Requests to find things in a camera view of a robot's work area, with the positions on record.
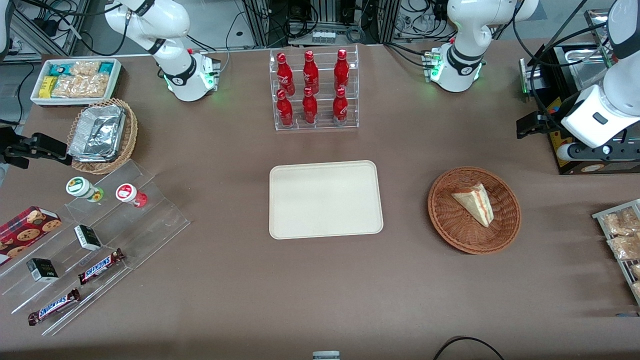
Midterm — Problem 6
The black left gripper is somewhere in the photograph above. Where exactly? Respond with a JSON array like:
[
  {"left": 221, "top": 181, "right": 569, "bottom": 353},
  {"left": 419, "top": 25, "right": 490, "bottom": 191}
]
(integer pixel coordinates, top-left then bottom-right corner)
[{"left": 516, "top": 112, "right": 563, "bottom": 140}]

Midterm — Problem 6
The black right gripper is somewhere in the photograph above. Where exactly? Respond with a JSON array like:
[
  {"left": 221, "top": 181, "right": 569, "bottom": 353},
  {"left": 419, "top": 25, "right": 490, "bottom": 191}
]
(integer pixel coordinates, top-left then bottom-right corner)
[{"left": 0, "top": 125, "right": 74, "bottom": 169}]

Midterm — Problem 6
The triangle sandwich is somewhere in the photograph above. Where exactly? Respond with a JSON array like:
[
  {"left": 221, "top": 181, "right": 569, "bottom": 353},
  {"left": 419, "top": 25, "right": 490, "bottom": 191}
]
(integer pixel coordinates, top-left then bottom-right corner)
[{"left": 452, "top": 183, "right": 495, "bottom": 228}]

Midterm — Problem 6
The aluminium foil tray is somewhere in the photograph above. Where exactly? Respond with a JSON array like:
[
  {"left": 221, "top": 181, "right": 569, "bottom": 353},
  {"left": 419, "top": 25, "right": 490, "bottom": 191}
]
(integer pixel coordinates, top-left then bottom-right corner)
[{"left": 68, "top": 105, "right": 127, "bottom": 163}]

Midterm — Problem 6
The oval tan wicker basket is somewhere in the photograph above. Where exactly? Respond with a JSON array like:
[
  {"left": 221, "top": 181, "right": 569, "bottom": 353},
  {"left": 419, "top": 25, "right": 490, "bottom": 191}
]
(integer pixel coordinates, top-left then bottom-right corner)
[{"left": 66, "top": 98, "right": 139, "bottom": 175}]

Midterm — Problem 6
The round brown wicker basket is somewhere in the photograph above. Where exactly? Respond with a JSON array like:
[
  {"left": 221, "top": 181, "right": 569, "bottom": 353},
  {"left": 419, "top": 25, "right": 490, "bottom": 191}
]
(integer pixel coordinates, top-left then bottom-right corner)
[{"left": 427, "top": 166, "right": 522, "bottom": 255}]

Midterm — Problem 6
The cream plastic tray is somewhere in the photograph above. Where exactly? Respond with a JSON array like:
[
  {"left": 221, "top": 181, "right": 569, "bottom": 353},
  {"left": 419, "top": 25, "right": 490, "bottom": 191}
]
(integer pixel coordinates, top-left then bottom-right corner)
[{"left": 269, "top": 160, "right": 384, "bottom": 240}]

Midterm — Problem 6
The green lid cup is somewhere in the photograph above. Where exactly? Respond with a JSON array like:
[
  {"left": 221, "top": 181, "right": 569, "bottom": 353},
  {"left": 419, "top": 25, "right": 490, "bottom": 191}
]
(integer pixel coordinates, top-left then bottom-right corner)
[{"left": 65, "top": 176, "right": 105, "bottom": 203}]

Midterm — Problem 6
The black food warmer machine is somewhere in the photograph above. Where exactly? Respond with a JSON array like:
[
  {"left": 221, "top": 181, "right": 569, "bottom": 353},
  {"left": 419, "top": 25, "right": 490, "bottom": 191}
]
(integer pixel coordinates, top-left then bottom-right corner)
[{"left": 517, "top": 7, "right": 640, "bottom": 176}]

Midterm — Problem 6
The clear cracker bag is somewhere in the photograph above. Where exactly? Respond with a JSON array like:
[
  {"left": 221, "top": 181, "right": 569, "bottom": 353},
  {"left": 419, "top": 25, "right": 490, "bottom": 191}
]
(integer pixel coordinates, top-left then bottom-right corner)
[
  {"left": 70, "top": 60, "right": 102, "bottom": 77},
  {"left": 51, "top": 75, "right": 83, "bottom": 99},
  {"left": 80, "top": 74, "right": 111, "bottom": 98}
]

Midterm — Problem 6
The steel warmer pan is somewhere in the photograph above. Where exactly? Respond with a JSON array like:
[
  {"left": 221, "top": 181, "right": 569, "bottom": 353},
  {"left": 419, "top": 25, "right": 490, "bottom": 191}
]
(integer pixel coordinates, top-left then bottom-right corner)
[{"left": 565, "top": 45, "right": 612, "bottom": 93}]

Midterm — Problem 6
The red cookie box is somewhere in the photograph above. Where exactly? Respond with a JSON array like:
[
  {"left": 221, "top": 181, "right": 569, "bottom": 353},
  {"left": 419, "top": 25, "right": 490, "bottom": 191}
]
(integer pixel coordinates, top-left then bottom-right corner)
[{"left": 0, "top": 206, "right": 63, "bottom": 267}]

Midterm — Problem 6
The red lid cup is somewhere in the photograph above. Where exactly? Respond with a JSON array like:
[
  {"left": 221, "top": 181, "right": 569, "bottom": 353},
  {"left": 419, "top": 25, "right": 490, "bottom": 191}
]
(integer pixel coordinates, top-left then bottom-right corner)
[{"left": 115, "top": 183, "right": 148, "bottom": 208}]

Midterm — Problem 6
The small black box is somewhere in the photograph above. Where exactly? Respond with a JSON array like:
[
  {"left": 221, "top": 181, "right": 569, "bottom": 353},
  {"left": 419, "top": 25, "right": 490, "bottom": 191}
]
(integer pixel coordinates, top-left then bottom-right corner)
[
  {"left": 74, "top": 224, "right": 103, "bottom": 251},
  {"left": 26, "top": 258, "right": 60, "bottom": 283}
]

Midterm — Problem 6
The white plastic snack bin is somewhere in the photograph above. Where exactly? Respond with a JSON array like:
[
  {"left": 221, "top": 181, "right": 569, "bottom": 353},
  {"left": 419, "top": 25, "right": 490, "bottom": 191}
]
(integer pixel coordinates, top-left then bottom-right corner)
[{"left": 30, "top": 58, "right": 123, "bottom": 107}]

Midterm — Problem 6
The clear acrylic stepped display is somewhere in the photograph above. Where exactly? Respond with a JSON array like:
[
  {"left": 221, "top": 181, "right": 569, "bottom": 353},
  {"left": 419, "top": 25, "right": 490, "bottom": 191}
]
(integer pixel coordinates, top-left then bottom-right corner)
[{"left": 0, "top": 159, "right": 191, "bottom": 337}]

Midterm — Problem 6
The Snickers chocolate bar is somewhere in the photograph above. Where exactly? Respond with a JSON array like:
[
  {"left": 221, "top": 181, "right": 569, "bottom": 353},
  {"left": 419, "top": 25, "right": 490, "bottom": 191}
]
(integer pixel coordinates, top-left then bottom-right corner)
[
  {"left": 77, "top": 248, "right": 126, "bottom": 286},
  {"left": 27, "top": 288, "right": 81, "bottom": 326}
]

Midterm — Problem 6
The red cola bottle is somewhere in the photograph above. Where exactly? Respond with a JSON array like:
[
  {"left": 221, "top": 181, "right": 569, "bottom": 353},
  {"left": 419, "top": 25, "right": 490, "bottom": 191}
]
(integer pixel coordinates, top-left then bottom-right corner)
[
  {"left": 333, "top": 48, "right": 350, "bottom": 92},
  {"left": 276, "top": 52, "right": 296, "bottom": 96},
  {"left": 332, "top": 87, "right": 349, "bottom": 123},
  {"left": 276, "top": 89, "right": 294, "bottom": 127},
  {"left": 302, "top": 50, "right": 320, "bottom": 95},
  {"left": 302, "top": 87, "right": 319, "bottom": 125}
]

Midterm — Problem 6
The clear acrylic bottle rack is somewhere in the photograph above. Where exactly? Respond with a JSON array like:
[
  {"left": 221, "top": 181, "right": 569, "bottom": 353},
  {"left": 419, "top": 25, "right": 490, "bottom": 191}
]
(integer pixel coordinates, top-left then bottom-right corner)
[{"left": 269, "top": 45, "right": 360, "bottom": 132}]

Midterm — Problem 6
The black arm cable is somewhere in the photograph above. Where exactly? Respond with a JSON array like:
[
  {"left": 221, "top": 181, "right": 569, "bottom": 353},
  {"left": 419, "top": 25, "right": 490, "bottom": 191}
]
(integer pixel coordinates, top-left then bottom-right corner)
[{"left": 510, "top": 0, "right": 615, "bottom": 132}]

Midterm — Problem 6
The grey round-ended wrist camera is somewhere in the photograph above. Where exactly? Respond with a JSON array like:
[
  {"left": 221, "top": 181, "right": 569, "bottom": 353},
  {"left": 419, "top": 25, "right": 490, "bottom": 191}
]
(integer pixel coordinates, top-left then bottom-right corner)
[{"left": 556, "top": 140, "right": 640, "bottom": 162}]

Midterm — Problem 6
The black looped cable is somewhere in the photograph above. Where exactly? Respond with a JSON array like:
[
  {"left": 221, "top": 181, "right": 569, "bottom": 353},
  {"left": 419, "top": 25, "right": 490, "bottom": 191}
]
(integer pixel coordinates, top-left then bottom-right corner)
[{"left": 432, "top": 336, "right": 506, "bottom": 360}]

